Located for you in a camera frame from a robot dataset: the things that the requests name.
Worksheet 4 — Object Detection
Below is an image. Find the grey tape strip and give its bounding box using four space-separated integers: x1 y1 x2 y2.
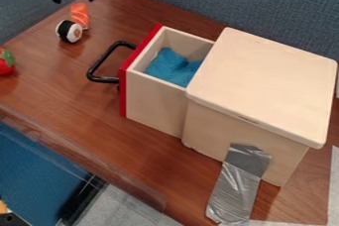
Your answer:
203 143 275 226

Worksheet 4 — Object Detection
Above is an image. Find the red toy strawberry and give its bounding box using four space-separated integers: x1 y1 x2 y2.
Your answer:
0 48 18 76

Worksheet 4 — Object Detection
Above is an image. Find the orange salmon sushi toy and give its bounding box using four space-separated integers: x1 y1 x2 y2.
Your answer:
68 2 92 31

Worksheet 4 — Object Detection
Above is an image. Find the drawer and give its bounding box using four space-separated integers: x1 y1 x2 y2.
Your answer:
85 23 216 139

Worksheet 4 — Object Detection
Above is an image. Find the black sushi roll toy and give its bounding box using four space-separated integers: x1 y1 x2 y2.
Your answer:
54 19 85 44

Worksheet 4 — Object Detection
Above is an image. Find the blue cloth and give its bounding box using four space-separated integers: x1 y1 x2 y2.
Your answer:
141 47 204 89

